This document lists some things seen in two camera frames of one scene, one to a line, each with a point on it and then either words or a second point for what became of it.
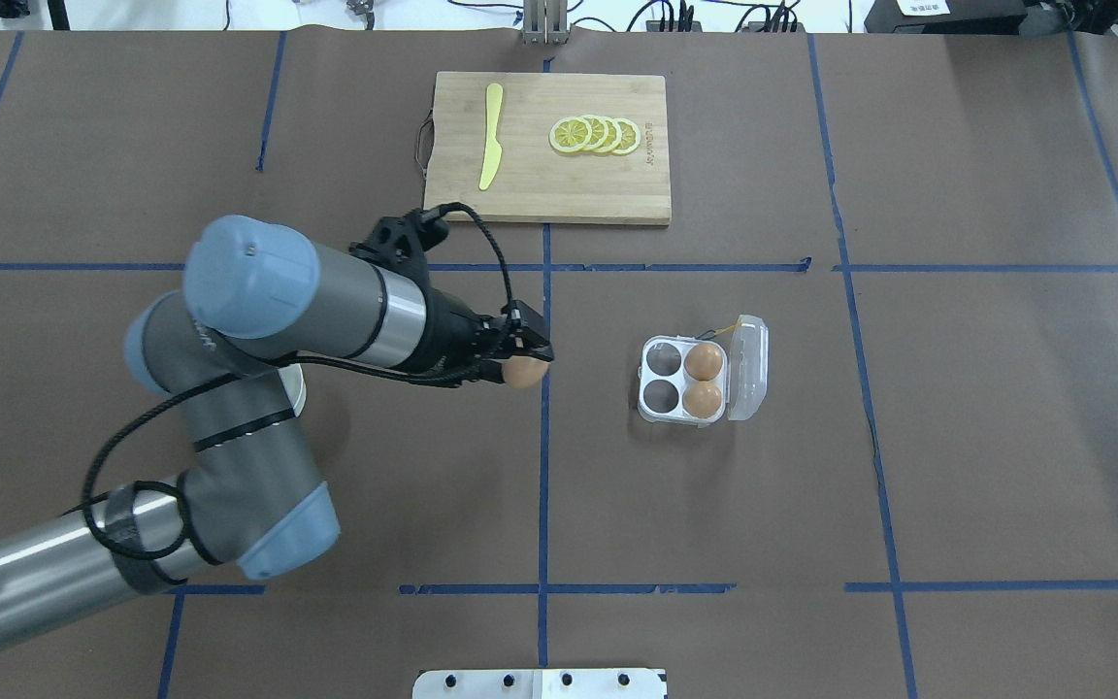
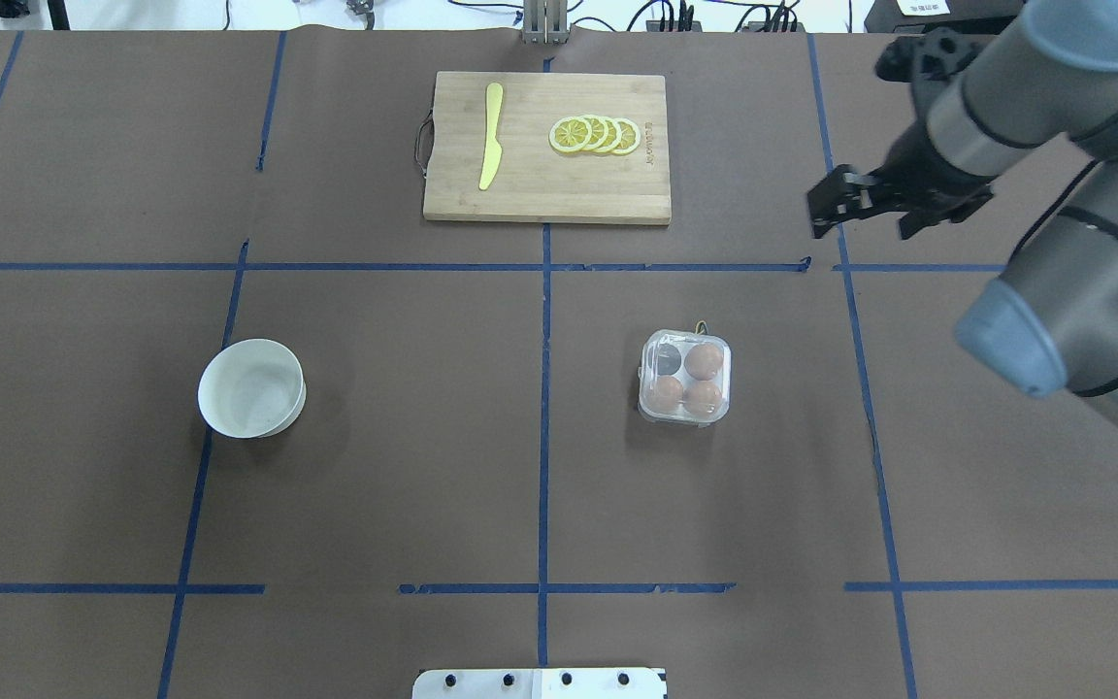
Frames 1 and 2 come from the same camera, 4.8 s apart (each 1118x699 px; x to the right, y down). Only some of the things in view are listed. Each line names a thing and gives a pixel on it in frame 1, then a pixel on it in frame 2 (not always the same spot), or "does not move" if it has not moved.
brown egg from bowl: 524,372 → 666,394
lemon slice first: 630,136 does not move
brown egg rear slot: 703,361 does not move
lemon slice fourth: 570,134 does not move
